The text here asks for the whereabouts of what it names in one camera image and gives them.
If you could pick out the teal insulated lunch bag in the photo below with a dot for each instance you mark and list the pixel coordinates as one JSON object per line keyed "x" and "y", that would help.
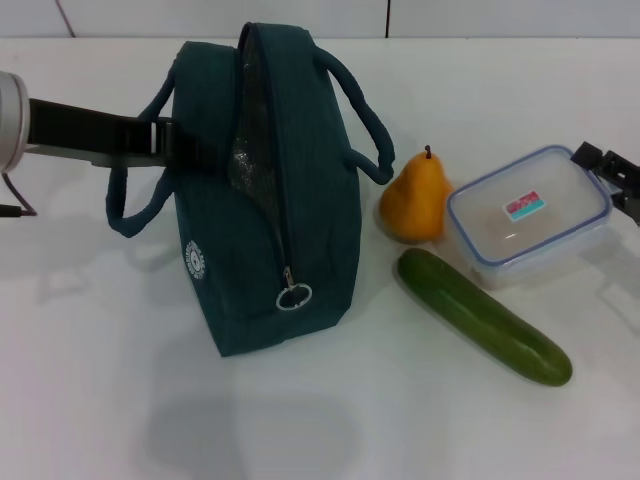
{"x": 310, "y": 200}

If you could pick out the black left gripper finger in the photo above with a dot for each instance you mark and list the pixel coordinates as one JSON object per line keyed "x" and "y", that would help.
{"x": 195, "y": 150}

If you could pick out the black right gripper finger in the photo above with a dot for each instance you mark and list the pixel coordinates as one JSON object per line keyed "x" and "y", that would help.
{"x": 627, "y": 205}
{"x": 587, "y": 155}

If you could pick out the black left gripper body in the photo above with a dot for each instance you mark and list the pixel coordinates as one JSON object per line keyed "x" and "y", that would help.
{"x": 75, "y": 127}

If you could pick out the clear plastic food container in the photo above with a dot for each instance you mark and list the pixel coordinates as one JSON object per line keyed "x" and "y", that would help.
{"x": 525, "y": 235}

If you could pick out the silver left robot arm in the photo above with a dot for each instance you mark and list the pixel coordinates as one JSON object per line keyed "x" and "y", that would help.
{"x": 10, "y": 120}

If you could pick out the green cucumber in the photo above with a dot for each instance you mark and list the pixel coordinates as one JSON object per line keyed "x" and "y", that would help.
{"x": 475, "y": 310}

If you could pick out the yellow pear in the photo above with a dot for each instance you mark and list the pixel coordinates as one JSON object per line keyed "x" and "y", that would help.
{"x": 415, "y": 200}

